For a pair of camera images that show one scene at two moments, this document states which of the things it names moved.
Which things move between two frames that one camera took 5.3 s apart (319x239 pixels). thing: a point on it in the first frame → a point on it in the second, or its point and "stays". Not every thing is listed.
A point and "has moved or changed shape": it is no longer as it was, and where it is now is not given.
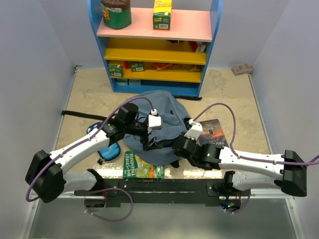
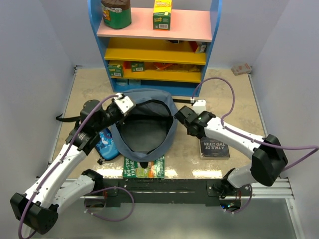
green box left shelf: (115, 70) stays
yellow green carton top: (161, 16) stays
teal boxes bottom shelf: (127, 81) stays
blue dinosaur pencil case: (110, 152) stays
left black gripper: (148, 145) → (122, 119)
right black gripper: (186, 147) → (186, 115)
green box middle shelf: (137, 66) stays
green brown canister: (116, 14) stays
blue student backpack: (161, 152) has moved or changed shape
